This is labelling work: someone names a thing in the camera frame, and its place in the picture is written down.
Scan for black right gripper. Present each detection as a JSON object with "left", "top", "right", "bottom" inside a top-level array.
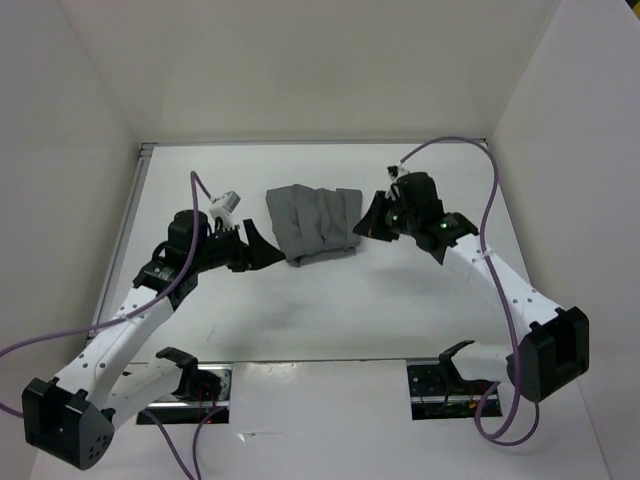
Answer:
[{"left": 352, "top": 190, "right": 418, "bottom": 242}]

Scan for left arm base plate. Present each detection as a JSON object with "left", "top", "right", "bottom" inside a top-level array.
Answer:
[{"left": 146, "top": 363, "right": 233, "bottom": 426}]

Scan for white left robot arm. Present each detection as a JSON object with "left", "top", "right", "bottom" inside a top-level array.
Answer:
[{"left": 21, "top": 192, "right": 285, "bottom": 470}]

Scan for grey pleated skirt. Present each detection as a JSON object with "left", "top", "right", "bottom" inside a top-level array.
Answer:
[{"left": 265, "top": 184, "right": 363, "bottom": 267}]

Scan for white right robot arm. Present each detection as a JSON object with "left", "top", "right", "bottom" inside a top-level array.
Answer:
[{"left": 353, "top": 166, "right": 590, "bottom": 403}]

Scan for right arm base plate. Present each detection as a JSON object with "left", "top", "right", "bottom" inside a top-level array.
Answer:
[{"left": 406, "top": 362, "right": 492, "bottom": 421}]

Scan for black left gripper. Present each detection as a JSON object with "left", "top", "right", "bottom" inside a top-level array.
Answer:
[{"left": 191, "top": 218, "right": 285, "bottom": 273}]

